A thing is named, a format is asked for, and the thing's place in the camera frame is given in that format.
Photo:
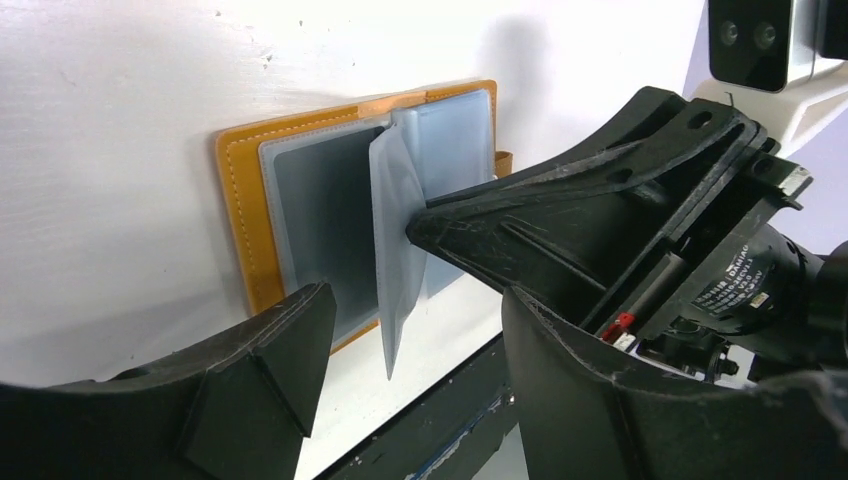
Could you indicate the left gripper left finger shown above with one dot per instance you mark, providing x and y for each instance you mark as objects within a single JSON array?
[{"x": 237, "y": 405}]

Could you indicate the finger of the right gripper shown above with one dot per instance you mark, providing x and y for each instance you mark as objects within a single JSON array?
[{"x": 644, "y": 114}]

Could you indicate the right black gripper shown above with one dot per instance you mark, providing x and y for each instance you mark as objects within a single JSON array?
[{"x": 667, "y": 239}]

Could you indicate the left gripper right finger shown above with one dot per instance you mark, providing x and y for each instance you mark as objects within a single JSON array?
[{"x": 589, "y": 411}]

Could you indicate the yellow leather card holder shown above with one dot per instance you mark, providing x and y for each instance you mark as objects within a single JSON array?
[{"x": 435, "y": 141}]

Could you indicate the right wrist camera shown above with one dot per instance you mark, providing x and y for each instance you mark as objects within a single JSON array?
[{"x": 772, "y": 45}]

